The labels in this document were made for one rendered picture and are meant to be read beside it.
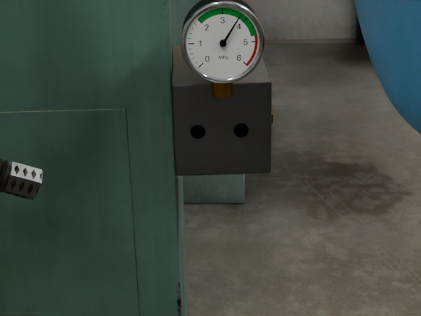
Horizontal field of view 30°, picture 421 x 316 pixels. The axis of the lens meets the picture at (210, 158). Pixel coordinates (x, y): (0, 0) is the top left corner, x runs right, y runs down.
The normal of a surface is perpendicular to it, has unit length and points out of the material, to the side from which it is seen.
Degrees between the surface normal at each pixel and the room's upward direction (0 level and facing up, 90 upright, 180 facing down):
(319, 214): 0
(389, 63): 96
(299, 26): 90
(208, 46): 90
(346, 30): 90
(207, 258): 0
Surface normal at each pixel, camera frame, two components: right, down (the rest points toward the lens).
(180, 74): -0.02, -0.92
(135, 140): 0.04, 0.39
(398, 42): -0.99, 0.14
